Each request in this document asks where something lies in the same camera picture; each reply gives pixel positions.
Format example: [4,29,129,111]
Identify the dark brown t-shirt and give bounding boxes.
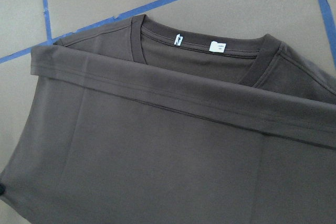
[1,15,335,223]

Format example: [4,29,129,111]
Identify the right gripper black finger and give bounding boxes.
[0,183,6,195]

